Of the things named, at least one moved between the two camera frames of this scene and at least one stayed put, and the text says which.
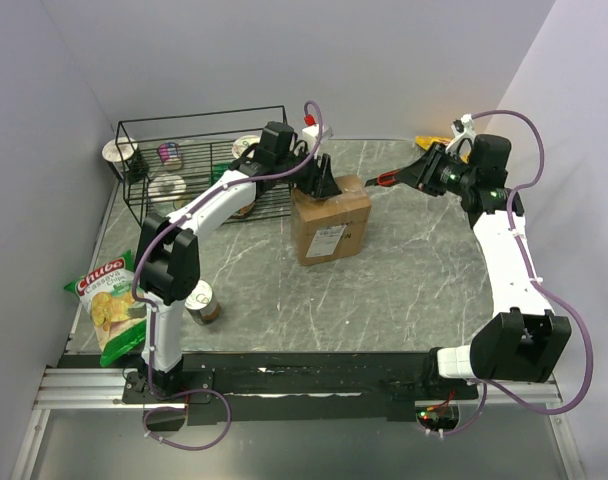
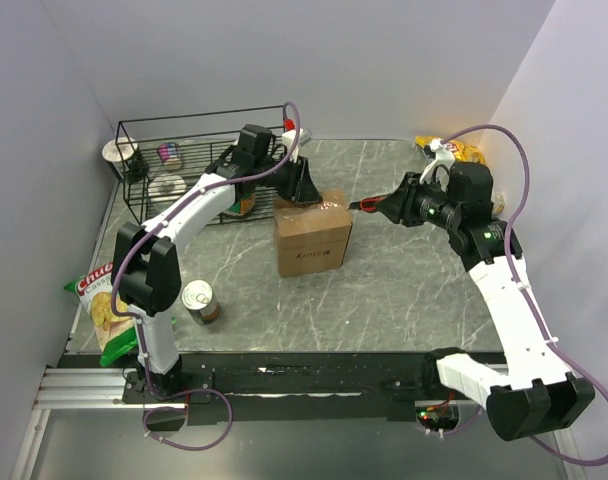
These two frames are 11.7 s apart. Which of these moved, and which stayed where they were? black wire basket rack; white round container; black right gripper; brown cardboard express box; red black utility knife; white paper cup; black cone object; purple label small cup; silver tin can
Moved: brown cardboard express box; black right gripper; red black utility knife
Stayed: black cone object; purple label small cup; white paper cup; black wire basket rack; white round container; silver tin can
